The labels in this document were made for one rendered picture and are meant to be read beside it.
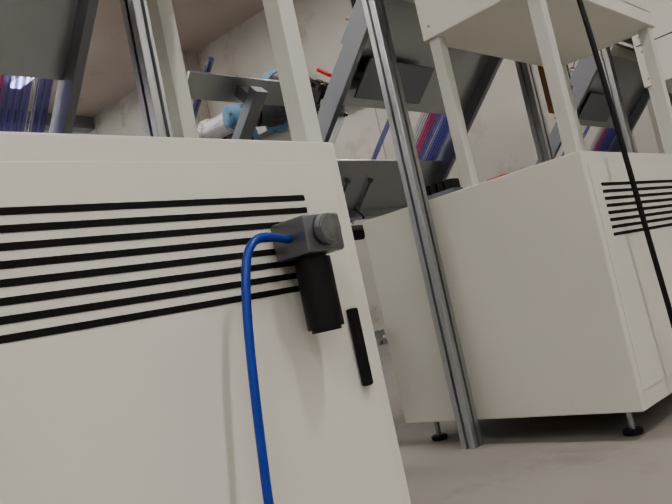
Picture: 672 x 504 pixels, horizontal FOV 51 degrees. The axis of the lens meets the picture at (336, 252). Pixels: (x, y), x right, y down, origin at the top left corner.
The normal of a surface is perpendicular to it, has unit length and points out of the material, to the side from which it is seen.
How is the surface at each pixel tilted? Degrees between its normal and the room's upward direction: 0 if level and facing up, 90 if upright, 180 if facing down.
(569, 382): 90
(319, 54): 90
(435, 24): 90
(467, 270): 90
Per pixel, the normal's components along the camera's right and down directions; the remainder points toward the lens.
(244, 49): -0.63, 0.07
